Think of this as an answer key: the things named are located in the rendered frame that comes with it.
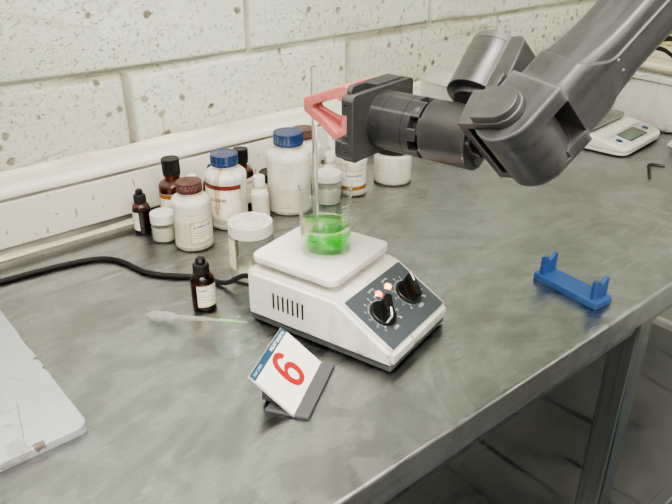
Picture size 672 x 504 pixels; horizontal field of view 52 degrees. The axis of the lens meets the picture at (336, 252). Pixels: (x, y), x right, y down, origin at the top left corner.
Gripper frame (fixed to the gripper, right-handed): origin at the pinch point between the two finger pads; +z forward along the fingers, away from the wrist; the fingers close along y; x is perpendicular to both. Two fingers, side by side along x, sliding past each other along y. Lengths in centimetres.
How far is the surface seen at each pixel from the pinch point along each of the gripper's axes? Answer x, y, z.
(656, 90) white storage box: 18, -103, -9
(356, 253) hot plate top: 17.2, -2.1, -4.4
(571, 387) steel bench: 93, -94, -5
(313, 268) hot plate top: 17.2, 3.8, -2.9
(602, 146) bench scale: 25, -81, -6
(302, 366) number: 24.5, 10.8, -7.1
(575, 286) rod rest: 25.1, -24.4, -22.9
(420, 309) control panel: 22.4, -3.6, -12.5
